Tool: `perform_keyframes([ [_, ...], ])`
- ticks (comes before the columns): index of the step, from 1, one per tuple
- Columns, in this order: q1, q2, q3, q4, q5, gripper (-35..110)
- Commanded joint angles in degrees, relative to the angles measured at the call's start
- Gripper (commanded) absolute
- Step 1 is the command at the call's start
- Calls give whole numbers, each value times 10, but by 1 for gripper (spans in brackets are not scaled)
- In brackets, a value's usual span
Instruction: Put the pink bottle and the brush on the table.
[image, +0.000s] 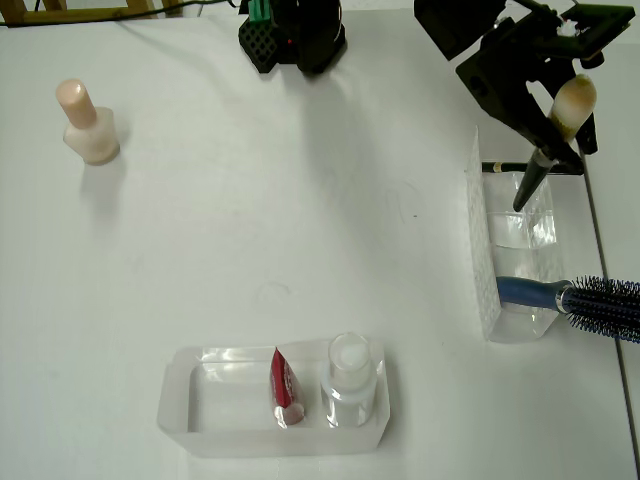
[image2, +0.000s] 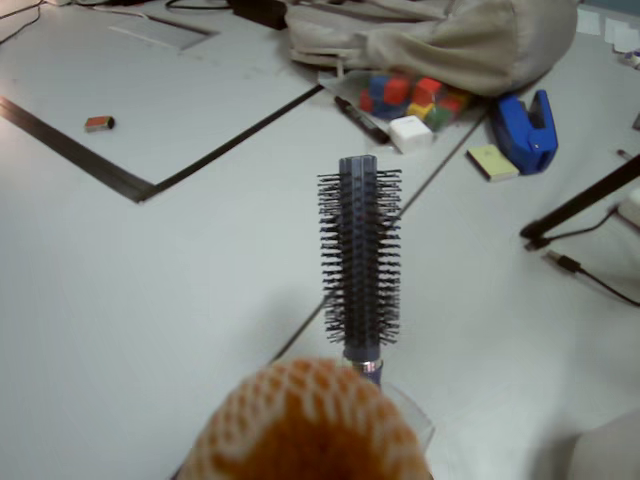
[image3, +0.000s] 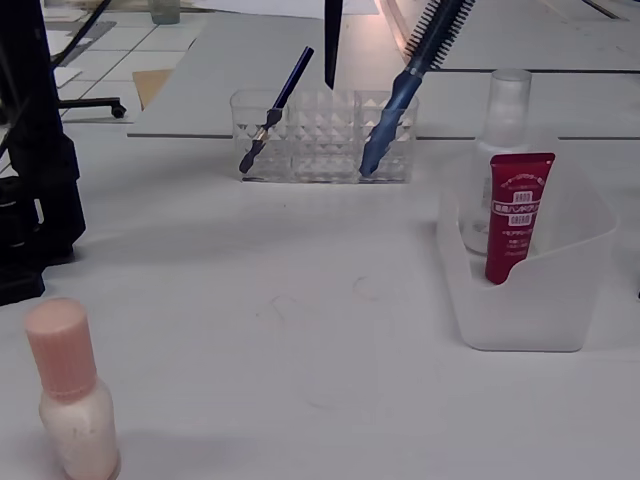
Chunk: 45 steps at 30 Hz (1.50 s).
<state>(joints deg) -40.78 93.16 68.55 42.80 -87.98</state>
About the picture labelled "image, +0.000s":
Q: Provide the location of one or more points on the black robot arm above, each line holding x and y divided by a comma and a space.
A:
310, 35

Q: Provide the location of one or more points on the dark blue eyeliner pencil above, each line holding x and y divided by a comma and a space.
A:
505, 166

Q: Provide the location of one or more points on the blue round hairbrush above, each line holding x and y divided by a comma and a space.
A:
530, 292

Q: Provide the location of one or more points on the wooden frame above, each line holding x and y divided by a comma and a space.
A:
75, 16

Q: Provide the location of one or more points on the translucent plastic bin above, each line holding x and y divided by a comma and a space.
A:
280, 442

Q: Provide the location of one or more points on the clear spray bottle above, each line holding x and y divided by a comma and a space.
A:
350, 360

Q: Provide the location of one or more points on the green connector block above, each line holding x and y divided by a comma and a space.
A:
260, 10

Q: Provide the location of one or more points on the pink lotion bottle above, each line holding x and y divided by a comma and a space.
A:
85, 130

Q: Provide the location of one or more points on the clear acrylic organizer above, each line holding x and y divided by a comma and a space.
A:
482, 260

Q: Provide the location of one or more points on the makeup brush with gold ferrule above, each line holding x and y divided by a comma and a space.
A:
575, 102

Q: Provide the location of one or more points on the black gripper camera mount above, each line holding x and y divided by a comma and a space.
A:
600, 20

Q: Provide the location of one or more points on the red hand cream tube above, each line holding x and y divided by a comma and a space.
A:
282, 380

